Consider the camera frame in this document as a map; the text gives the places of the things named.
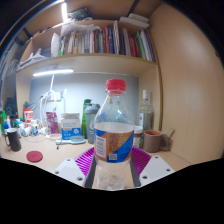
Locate pink packet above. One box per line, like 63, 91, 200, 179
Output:
45, 111, 59, 135

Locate brown mug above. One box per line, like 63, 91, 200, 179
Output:
142, 129, 164, 154

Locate green bottle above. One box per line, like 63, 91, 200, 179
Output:
81, 98, 92, 138

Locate red and white canister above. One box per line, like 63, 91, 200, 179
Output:
23, 108, 34, 129

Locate white bottle blue cap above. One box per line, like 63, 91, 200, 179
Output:
30, 119, 39, 137

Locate white light bar under shelf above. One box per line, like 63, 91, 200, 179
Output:
32, 68, 75, 78

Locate clear water bottle red cap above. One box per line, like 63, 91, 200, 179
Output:
93, 78, 136, 192

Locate ceiling light strip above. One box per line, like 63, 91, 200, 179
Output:
60, 1, 69, 24

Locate white wall power strip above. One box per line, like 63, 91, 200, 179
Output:
46, 89, 68, 103

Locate tall clear glass bottle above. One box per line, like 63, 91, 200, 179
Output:
138, 89, 154, 134

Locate black mug white inside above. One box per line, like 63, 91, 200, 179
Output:
4, 127, 22, 153

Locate light blue hairbrush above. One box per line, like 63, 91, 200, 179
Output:
55, 135, 87, 146

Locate white and blue carton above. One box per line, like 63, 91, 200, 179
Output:
60, 112, 83, 141

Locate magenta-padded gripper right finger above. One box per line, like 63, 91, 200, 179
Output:
129, 145, 176, 188

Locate flat round red coaster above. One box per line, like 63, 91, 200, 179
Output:
26, 150, 44, 163

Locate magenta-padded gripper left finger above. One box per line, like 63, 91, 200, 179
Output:
53, 146, 98, 189

